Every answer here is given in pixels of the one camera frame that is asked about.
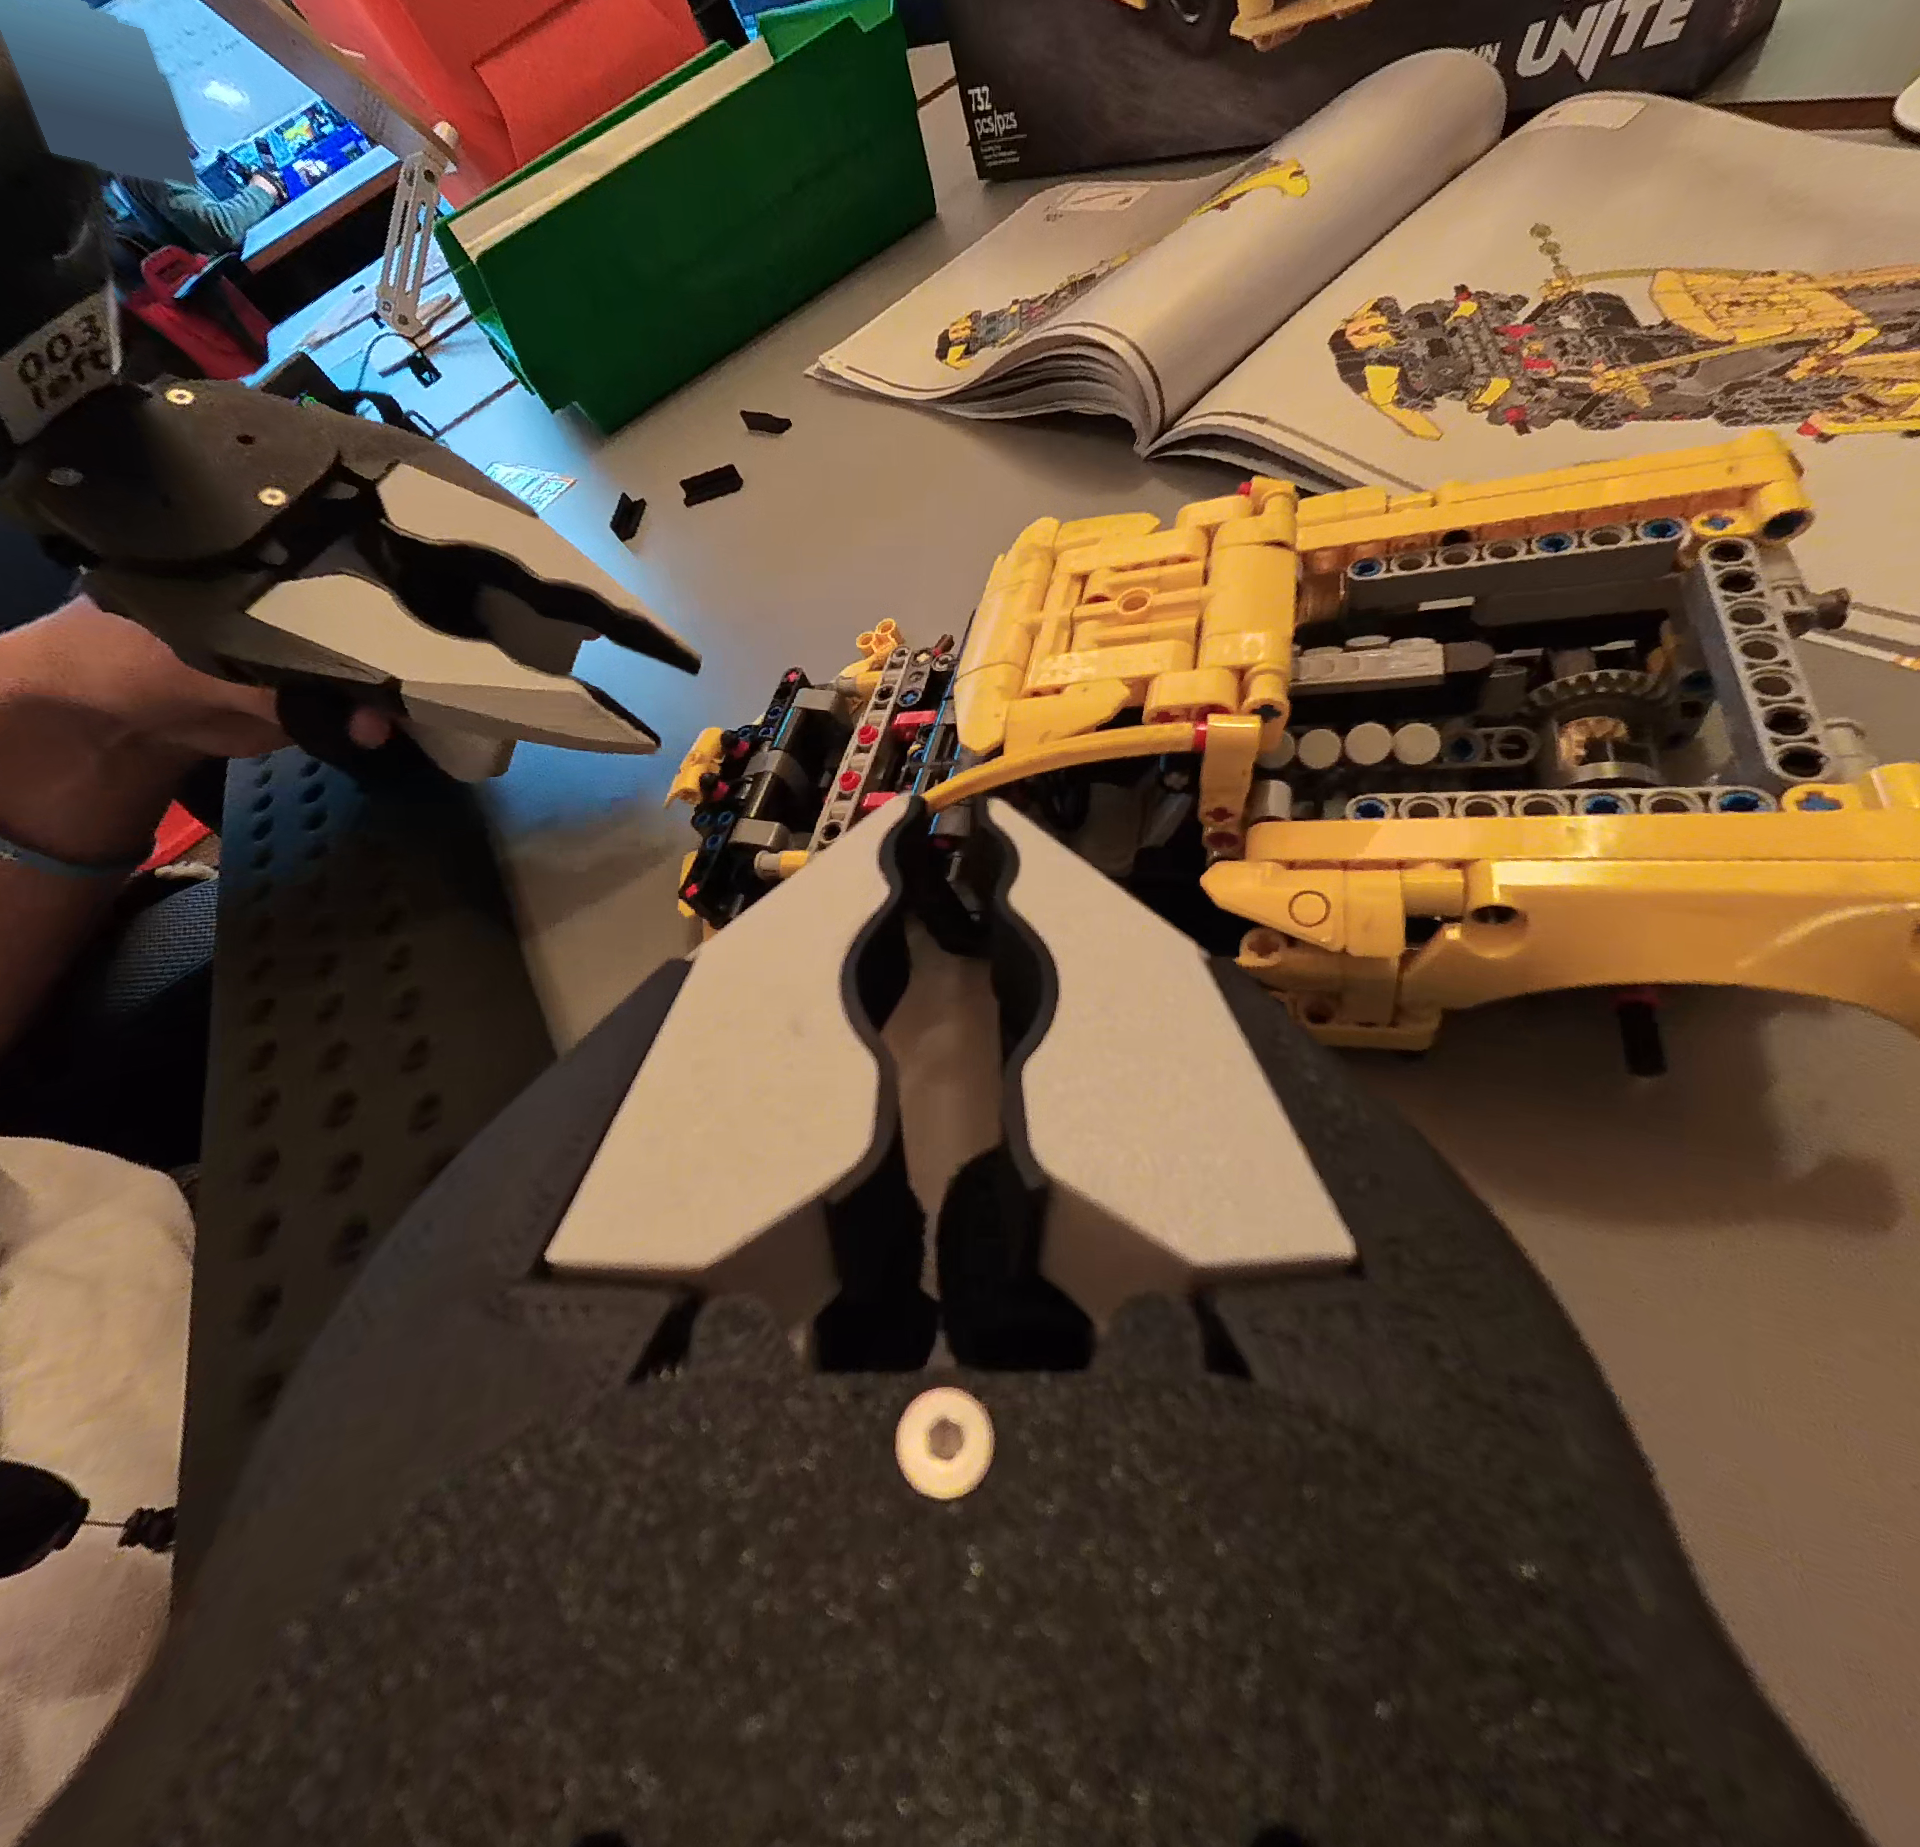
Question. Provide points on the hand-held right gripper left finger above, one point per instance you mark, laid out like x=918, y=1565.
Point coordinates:
x=721, y=1129

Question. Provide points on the green box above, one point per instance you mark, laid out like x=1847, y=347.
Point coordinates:
x=721, y=228

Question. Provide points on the dark printed toy box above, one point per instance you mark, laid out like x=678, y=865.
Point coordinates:
x=1426, y=78

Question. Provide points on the wooden slat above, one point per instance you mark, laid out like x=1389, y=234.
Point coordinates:
x=300, y=54

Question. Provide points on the person's left hand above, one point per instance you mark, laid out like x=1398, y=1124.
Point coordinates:
x=120, y=739

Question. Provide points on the open instruction booklet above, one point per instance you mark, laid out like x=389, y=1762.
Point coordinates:
x=1426, y=228

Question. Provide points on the yellow brick link rod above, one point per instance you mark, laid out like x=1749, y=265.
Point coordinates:
x=1051, y=759

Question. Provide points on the grey perforated metal bracket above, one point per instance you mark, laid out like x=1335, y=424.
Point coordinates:
x=412, y=228

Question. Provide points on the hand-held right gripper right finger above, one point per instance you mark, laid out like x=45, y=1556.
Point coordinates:
x=1185, y=1129

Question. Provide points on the person's left forearm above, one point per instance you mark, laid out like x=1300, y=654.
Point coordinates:
x=45, y=948

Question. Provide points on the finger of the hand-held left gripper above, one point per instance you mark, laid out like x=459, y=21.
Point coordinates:
x=526, y=550
x=451, y=678

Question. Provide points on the yellow toy brick model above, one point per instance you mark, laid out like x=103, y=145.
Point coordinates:
x=1141, y=604

